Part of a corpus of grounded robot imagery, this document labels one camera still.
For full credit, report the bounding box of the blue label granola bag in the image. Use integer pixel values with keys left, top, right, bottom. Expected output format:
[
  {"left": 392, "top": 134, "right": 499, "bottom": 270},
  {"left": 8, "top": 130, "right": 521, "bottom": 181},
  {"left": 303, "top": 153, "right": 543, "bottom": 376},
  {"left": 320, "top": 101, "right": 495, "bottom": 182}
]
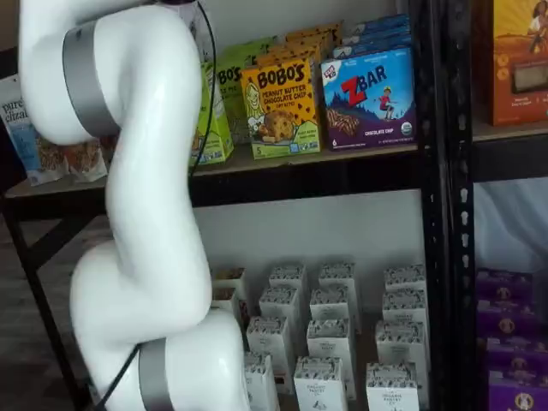
[{"left": 0, "top": 74, "right": 42, "bottom": 187}]

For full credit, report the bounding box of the white plastic sheet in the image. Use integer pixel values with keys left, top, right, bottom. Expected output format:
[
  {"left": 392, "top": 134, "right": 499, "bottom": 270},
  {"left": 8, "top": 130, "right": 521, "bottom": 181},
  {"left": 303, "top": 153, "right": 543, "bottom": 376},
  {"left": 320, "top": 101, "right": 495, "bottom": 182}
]
[{"left": 474, "top": 179, "right": 548, "bottom": 275}]

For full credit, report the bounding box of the black metal shelf rack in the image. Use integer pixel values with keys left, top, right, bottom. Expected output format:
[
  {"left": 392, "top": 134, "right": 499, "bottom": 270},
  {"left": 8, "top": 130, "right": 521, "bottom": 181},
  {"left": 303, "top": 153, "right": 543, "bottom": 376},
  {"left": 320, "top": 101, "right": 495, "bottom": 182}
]
[{"left": 0, "top": 0, "right": 450, "bottom": 411}]

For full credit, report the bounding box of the purple snack box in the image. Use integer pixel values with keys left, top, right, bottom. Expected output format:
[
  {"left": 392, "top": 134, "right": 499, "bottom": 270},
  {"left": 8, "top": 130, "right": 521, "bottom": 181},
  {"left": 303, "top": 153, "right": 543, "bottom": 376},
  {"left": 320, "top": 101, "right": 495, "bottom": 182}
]
[
  {"left": 487, "top": 370, "right": 548, "bottom": 411},
  {"left": 477, "top": 298, "right": 539, "bottom": 340},
  {"left": 485, "top": 336, "right": 548, "bottom": 374},
  {"left": 477, "top": 267, "right": 534, "bottom": 301}
]

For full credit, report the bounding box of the blue Zbar snack box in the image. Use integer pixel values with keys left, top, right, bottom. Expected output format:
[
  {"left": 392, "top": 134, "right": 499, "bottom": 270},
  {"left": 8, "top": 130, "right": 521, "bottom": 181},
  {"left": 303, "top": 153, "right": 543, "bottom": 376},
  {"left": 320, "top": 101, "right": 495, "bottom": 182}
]
[
  {"left": 332, "top": 36, "right": 414, "bottom": 59},
  {"left": 354, "top": 15, "right": 412, "bottom": 33},
  {"left": 342, "top": 25, "right": 413, "bottom": 45},
  {"left": 320, "top": 46, "right": 418, "bottom": 152}
]

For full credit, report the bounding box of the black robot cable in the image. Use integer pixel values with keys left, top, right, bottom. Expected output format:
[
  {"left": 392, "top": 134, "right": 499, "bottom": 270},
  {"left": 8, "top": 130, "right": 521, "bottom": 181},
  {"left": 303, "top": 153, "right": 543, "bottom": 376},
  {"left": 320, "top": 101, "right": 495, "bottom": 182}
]
[{"left": 100, "top": 0, "right": 218, "bottom": 411}]

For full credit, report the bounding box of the large orange snack box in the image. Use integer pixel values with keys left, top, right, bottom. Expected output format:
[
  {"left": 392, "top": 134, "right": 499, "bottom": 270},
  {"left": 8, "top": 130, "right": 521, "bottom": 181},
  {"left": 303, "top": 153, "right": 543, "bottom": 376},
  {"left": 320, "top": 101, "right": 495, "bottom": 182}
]
[{"left": 474, "top": 0, "right": 548, "bottom": 128}]

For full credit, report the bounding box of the white patterned carton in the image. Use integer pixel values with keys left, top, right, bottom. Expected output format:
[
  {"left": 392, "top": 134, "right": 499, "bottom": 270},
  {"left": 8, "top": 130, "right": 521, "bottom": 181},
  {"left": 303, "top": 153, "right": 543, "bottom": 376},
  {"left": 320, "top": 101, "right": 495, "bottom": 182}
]
[
  {"left": 243, "top": 350, "right": 282, "bottom": 411},
  {"left": 307, "top": 319, "right": 354, "bottom": 366},
  {"left": 294, "top": 355, "right": 348, "bottom": 411},
  {"left": 268, "top": 263, "right": 307, "bottom": 297},
  {"left": 375, "top": 319, "right": 427, "bottom": 366},
  {"left": 247, "top": 315, "right": 293, "bottom": 366},
  {"left": 382, "top": 289, "right": 429, "bottom": 323},
  {"left": 310, "top": 285, "right": 354, "bottom": 323},
  {"left": 366, "top": 362, "right": 421, "bottom": 411},
  {"left": 319, "top": 261, "right": 357, "bottom": 293},
  {"left": 384, "top": 264, "right": 427, "bottom": 295},
  {"left": 259, "top": 285, "right": 301, "bottom": 326}
]

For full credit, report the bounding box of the green Bobo's apple pie box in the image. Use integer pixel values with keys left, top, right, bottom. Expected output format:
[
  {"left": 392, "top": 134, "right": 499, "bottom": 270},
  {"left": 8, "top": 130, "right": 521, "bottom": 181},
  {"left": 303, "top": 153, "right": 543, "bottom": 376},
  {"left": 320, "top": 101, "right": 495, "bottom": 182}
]
[
  {"left": 190, "top": 62, "right": 235, "bottom": 166},
  {"left": 213, "top": 59, "right": 254, "bottom": 145},
  {"left": 222, "top": 36, "right": 279, "bottom": 69}
]

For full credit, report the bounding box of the neighbouring rack shelf board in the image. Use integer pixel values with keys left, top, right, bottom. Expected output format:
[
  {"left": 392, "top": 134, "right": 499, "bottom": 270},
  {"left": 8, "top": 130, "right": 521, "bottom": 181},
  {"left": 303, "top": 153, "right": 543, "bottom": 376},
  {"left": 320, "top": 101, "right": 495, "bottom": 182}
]
[{"left": 472, "top": 113, "right": 548, "bottom": 143}]

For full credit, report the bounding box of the neighbouring black shelf rack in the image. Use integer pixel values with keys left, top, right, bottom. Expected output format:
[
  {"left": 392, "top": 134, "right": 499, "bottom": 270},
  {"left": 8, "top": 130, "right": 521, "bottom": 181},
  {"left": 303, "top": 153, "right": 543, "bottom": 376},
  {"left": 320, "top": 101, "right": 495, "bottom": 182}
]
[{"left": 447, "top": 0, "right": 548, "bottom": 411}]

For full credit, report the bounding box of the yellow Bobo's peanut butter box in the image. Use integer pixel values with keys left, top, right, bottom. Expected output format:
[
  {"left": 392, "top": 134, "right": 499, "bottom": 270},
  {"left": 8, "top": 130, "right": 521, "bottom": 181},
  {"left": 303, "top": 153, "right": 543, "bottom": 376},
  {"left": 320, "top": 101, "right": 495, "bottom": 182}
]
[
  {"left": 240, "top": 57, "right": 322, "bottom": 161},
  {"left": 273, "top": 32, "right": 336, "bottom": 51},
  {"left": 285, "top": 21, "right": 343, "bottom": 43},
  {"left": 256, "top": 42, "right": 323, "bottom": 66}
]

